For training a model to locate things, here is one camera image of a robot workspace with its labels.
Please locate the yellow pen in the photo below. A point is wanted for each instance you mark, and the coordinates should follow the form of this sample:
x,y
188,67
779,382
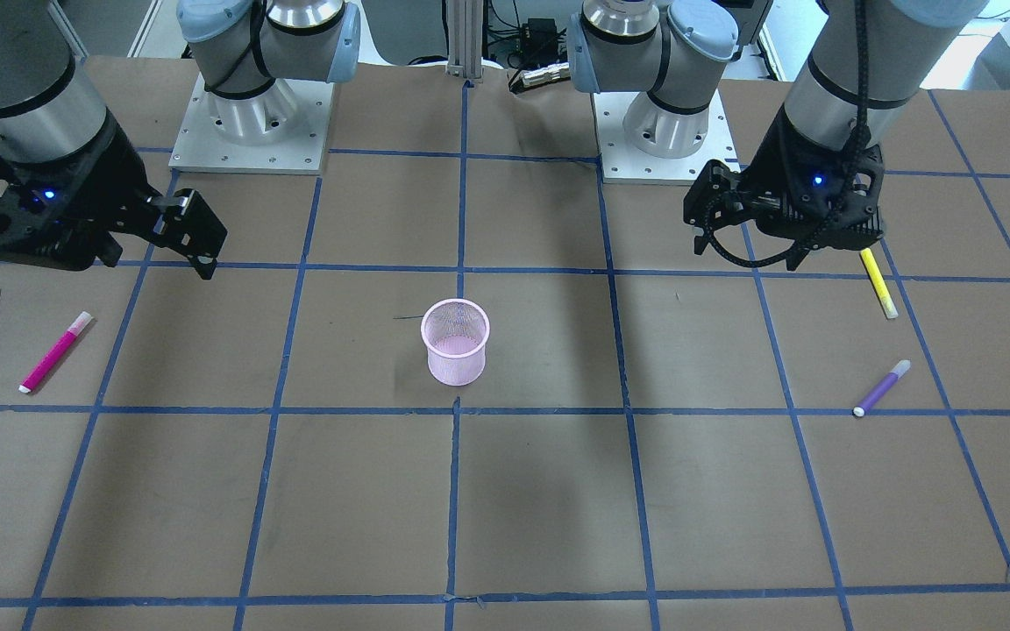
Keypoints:
x,y
878,283

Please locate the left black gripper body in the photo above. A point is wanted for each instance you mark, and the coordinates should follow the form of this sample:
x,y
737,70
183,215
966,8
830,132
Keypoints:
x,y
775,168

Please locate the pink pen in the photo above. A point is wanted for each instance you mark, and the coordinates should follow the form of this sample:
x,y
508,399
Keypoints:
x,y
55,354

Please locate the pink mesh cup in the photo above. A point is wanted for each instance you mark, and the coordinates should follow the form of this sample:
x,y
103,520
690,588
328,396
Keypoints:
x,y
455,333

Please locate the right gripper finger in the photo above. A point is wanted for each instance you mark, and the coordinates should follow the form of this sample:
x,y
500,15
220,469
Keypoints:
x,y
187,225

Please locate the aluminium frame post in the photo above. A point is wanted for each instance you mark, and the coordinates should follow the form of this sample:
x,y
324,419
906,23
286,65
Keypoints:
x,y
465,39

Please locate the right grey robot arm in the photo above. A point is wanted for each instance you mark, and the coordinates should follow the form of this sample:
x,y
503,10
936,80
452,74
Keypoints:
x,y
49,108

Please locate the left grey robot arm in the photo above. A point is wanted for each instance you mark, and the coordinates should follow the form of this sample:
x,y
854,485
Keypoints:
x,y
867,63

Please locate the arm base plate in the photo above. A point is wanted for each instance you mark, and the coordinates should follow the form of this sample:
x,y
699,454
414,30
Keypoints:
x,y
642,144
283,131

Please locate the purple pen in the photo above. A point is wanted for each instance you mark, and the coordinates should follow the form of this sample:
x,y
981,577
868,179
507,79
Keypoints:
x,y
879,389

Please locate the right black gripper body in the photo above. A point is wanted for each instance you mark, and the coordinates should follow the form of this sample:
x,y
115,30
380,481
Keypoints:
x,y
116,186

